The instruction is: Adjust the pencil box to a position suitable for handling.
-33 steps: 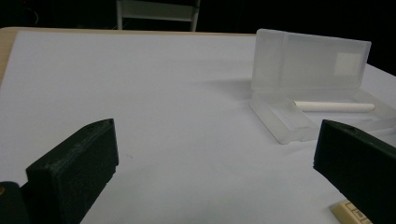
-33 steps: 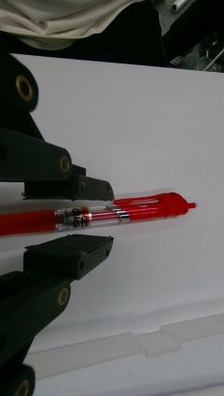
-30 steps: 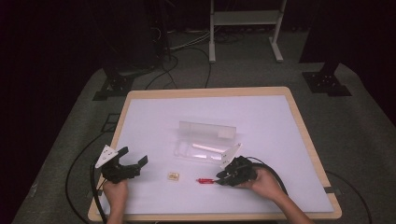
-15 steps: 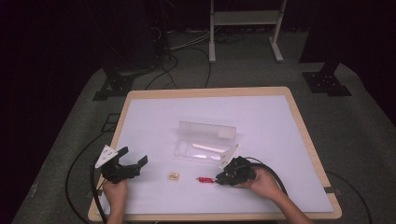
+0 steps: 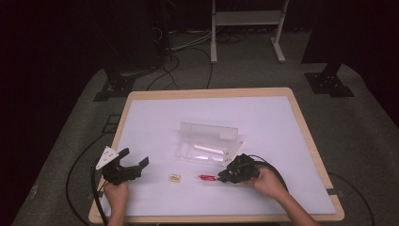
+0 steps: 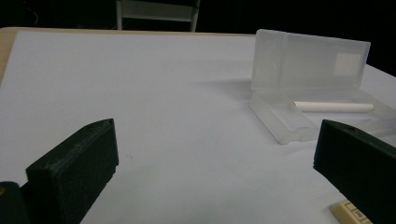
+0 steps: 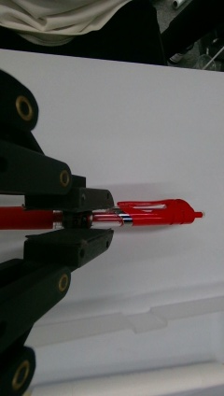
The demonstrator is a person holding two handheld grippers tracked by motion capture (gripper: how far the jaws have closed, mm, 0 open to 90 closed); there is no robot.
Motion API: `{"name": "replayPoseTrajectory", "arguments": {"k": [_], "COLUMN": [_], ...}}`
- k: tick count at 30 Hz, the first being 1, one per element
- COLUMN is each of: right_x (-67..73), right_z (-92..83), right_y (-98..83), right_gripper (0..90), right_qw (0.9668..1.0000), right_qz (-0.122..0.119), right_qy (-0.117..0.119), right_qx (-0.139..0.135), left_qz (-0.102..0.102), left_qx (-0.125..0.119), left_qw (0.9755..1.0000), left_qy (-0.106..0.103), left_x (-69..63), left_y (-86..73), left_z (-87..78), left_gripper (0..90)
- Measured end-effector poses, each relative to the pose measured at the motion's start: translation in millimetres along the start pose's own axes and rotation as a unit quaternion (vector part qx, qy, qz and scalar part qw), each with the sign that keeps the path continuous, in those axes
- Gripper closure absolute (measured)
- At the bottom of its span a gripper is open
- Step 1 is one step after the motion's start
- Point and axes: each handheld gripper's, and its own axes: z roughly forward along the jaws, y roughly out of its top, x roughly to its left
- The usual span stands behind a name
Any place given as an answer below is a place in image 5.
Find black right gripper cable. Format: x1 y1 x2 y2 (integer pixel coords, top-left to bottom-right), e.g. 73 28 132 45
246 153 289 193

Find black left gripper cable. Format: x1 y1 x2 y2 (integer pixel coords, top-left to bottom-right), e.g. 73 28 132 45
90 161 109 226

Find person's left hand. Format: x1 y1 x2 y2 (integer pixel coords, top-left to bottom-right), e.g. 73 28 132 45
103 181 130 218

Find black stand base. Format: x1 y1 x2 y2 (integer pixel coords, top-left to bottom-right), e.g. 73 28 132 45
92 70 136 103
303 61 356 99

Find person's right hand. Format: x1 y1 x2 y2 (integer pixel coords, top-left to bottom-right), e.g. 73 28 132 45
249 165 284 200

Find dark tape strip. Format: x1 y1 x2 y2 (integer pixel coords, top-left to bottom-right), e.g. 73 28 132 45
325 187 345 198

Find white metal stand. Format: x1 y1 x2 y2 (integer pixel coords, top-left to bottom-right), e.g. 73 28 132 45
210 0 291 65

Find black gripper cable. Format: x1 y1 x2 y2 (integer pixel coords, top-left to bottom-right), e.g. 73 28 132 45
246 153 289 193
90 161 109 226

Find white pen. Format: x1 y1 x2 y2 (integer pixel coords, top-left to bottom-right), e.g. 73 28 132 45
193 144 226 155

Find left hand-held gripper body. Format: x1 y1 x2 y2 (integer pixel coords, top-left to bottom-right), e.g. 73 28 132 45
95 145 144 186

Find clear plastic pencil case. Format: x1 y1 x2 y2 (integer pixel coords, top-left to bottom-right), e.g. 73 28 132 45
174 121 247 167

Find black floor cable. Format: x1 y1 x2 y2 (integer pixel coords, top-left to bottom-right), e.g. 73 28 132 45
65 132 109 226
145 46 215 91
327 170 376 226

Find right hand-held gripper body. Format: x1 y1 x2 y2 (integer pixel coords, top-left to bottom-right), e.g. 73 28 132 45
223 140 262 185

